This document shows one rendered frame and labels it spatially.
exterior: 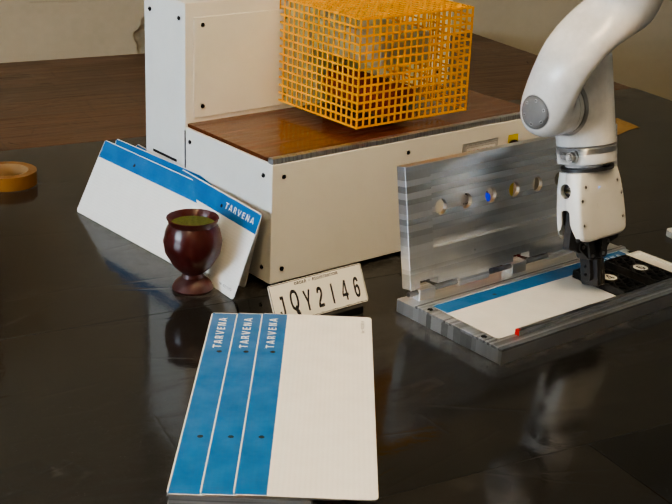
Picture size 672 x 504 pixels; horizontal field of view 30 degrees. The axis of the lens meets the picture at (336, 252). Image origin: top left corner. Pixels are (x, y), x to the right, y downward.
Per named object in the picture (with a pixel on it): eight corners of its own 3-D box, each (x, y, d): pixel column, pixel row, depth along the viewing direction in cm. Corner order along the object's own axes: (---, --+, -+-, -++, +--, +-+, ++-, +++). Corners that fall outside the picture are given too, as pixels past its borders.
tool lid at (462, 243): (405, 167, 169) (396, 165, 171) (411, 301, 174) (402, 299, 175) (617, 123, 195) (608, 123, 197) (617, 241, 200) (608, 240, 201)
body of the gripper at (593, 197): (583, 165, 172) (587, 245, 174) (631, 154, 178) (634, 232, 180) (542, 163, 178) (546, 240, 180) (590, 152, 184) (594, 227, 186)
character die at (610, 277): (623, 299, 179) (624, 291, 179) (572, 277, 186) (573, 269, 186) (645, 292, 182) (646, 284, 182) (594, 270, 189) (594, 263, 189)
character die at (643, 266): (655, 288, 183) (656, 281, 183) (603, 267, 190) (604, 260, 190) (676, 281, 186) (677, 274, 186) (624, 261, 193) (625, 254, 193)
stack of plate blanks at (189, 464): (308, 597, 115) (311, 499, 112) (166, 591, 115) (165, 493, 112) (318, 394, 153) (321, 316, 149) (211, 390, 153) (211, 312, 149)
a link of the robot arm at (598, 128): (589, 149, 171) (628, 140, 177) (584, 52, 169) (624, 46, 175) (540, 148, 177) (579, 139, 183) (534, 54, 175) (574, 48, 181)
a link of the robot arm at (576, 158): (587, 150, 172) (588, 171, 172) (628, 141, 177) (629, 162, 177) (541, 147, 178) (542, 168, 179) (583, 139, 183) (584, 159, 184)
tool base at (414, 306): (500, 365, 162) (503, 340, 161) (395, 311, 177) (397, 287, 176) (707, 293, 188) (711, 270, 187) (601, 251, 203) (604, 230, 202)
